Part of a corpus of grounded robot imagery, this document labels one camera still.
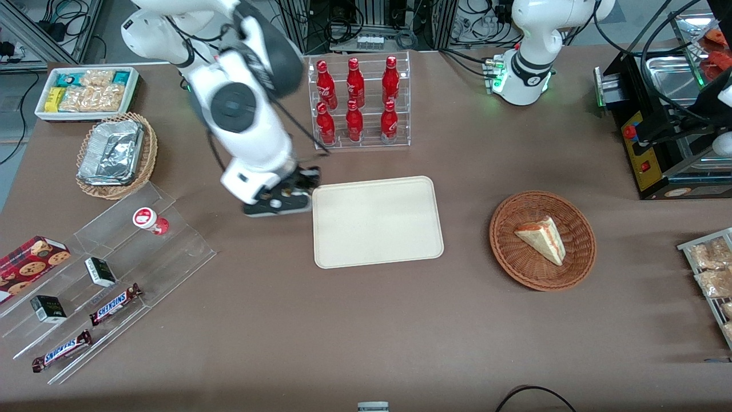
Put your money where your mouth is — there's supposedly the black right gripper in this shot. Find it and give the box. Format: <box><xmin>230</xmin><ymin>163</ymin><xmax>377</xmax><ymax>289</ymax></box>
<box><xmin>257</xmin><ymin>167</ymin><xmax>321</xmax><ymax>202</ymax></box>

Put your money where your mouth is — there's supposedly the cream plastic tray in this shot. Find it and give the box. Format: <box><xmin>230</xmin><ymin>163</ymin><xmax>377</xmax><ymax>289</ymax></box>
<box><xmin>312</xmin><ymin>176</ymin><xmax>445</xmax><ymax>270</ymax></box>

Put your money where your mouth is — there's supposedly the red gum tub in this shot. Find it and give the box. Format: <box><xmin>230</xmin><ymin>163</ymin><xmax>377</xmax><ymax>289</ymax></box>
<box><xmin>133</xmin><ymin>207</ymin><xmax>170</xmax><ymax>236</ymax></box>

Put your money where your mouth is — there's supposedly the red cola bottle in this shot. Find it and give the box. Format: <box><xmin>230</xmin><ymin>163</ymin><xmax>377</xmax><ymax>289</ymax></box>
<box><xmin>347</xmin><ymin>57</ymin><xmax>365</xmax><ymax>108</ymax></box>
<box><xmin>382</xmin><ymin>56</ymin><xmax>400</xmax><ymax>105</ymax></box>
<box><xmin>345</xmin><ymin>100</ymin><xmax>364</xmax><ymax>143</ymax></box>
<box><xmin>316</xmin><ymin>60</ymin><xmax>338</xmax><ymax>109</ymax></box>
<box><xmin>316</xmin><ymin>102</ymin><xmax>337</xmax><ymax>146</ymax></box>
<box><xmin>380</xmin><ymin>100</ymin><xmax>399</xmax><ymax>144</ymax></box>

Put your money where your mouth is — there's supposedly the clear acrylic bottle rack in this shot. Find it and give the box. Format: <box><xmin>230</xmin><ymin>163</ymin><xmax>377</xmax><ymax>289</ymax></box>
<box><xmin>308</xmin><ymin>50</ymin><xmax>411</xmax><ymax>152</ymax></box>

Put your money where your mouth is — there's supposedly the clear acrylic stepped display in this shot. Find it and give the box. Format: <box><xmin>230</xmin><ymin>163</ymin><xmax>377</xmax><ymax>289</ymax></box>
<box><xmin>0</xmin><ymin>181</ymin><xmax>217</xmax><ymax>386</ymax></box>

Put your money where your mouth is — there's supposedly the tan oval wicker basket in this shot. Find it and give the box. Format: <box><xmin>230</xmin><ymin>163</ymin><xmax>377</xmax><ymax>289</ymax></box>
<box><xmin>75</xmin><ymin>112</ymin><xmax>158</xmax><ymax>200</ymax></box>

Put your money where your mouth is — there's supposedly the silver foil container stack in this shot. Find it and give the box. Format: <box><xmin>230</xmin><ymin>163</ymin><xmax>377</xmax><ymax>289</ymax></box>
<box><xmin>77</xmin><ymin>119</ymin><xmax>145</xmax><ymax>187</ymax></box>

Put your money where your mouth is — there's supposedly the brown round wicker basket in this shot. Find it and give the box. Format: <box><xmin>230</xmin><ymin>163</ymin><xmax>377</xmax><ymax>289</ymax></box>
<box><xmin>489</xmin><ymin>190</ymin><xmax>597</xmax><ymax>292</ymax></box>

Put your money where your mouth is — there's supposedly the small black box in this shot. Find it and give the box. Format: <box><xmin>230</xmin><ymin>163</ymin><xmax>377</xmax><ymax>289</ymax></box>
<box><xmin>30</xmin><ymin>295</ymin><xmax>68</xmax><ymax>325</ymax></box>
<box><xmin>85</xmin><ymin>257</ymin><xmax>118</xmax><ymax>288</ymax></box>

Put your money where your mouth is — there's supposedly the Snickers chocolate bar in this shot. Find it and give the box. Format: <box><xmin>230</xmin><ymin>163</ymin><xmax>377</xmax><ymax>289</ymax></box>
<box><xmin>31</xmin><ymin>330</ymin><xmax>93</xmax><ymax>374</ymax></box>
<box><xmin>89</xmin><ymin>283</ymin><xmax>143</xmax><ymax>327</ymax></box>

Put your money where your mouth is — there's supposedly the large clear cracker bag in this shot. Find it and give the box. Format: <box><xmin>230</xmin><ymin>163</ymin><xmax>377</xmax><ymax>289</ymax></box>
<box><xmin>59</xmin><ymin>85</ymin><xmax>125</xmax><ymax>113</ymax></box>

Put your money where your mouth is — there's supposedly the small clear cracker bag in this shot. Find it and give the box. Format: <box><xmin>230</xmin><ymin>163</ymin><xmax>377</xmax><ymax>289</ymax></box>
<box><xmin>80</xmin><ymin>69</ymin><xmax>116</xmax><ymax>88</ymax></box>

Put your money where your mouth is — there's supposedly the wrapped triangle sandwich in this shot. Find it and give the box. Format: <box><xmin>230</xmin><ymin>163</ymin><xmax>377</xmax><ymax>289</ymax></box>
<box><xmin>514</xmin><ymin>216</ymin><xmax>567</xmax><ymax>267</ymax></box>

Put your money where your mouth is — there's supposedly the white rectangular snack bin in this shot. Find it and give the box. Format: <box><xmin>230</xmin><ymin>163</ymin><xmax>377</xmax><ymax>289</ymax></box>
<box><xmin>34</xmin><ymin>66</ymin><xmax>141</xmax><ymax>124</ymax></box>

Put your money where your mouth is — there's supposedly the red cookie box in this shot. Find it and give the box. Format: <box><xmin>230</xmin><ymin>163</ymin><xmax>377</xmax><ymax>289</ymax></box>
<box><xmin>0</xmin><ymin>235</ymin><xmax>72</xmax><ymax>304</ymax></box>

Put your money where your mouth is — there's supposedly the black food warmer yellow panel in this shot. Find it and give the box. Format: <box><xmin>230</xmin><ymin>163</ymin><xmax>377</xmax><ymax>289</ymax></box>
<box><xmin>594</xmin><ymin>11</ymin><xmax>732</xmax><ymax>201</ymax></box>

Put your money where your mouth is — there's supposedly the black looped cable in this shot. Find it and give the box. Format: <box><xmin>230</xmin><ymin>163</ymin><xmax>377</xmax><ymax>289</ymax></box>
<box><xmin>495</xmin><ymin>385</ymin><xmax>578</xmax><ymax>412</ymax></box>

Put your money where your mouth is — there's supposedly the aluminium frame rail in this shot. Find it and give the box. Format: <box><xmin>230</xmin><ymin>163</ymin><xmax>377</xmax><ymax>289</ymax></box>
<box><xmin>0</xmin><ymin>0</ymin><xmax>105</xmax><ymax>65</ymax></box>

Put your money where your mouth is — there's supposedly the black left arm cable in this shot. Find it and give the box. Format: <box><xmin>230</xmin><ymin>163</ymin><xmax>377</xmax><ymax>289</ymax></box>
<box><xmin>594</xmin><ymin>0</ymin><xmax>732</xmax><ymax>125</ymax></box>

